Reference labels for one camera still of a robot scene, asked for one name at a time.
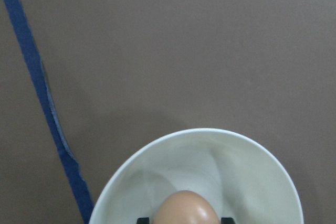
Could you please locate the brown egg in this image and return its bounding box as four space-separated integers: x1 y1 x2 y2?
153 190 220 223

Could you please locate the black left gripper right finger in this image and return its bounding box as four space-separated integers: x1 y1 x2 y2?
221 217 235 224

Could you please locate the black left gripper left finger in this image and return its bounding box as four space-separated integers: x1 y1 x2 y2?
137 217 150 224

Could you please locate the white bowl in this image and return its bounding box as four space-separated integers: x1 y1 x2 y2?
90 128 304 223

